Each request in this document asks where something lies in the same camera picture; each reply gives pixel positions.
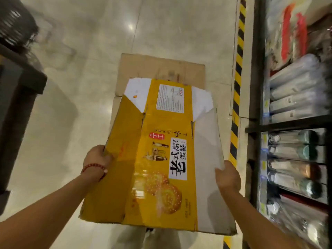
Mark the black wooden display stand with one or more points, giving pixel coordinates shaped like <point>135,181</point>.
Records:
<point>15,114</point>

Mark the pile of clear bagged goods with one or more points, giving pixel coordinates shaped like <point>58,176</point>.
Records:
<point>295,95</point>

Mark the dark plastic shopping basket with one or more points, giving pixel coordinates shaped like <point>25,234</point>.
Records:
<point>15,20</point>

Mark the black metal store shelving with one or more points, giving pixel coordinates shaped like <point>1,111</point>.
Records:
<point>285,124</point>

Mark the person's left hand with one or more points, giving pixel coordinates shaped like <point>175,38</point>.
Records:
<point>97,160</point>

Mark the person's right forearm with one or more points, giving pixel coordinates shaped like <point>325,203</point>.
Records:
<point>259,225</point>

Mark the person's right hand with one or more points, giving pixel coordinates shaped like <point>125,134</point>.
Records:
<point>229,180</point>

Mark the person's left forearm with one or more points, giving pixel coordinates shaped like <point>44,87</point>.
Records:
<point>46,212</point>

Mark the brown cardboard box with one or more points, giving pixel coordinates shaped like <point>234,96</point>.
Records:
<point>155,121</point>
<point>155,67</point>

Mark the red white bagged item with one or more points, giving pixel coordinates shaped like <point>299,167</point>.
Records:
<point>286,31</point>

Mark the person's light grey trousers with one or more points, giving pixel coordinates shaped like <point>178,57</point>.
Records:
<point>129,238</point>

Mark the person's black left shoe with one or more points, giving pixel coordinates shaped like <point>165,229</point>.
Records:
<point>149,230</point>

